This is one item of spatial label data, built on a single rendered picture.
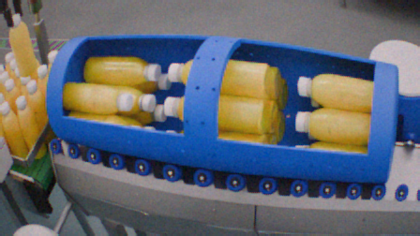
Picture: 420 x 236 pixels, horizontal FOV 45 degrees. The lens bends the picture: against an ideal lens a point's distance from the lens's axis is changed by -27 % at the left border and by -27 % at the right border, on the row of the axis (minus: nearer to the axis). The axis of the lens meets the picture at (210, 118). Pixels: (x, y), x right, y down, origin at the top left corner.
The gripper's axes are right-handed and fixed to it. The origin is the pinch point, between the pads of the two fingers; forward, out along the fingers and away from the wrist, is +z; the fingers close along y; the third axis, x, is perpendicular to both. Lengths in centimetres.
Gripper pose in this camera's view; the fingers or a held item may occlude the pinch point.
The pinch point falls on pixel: (13, 12)
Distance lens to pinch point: 150.7
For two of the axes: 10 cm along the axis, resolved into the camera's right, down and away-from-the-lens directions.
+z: 1.2, 6.7, 7.3
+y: 3.9, -7.1, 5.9
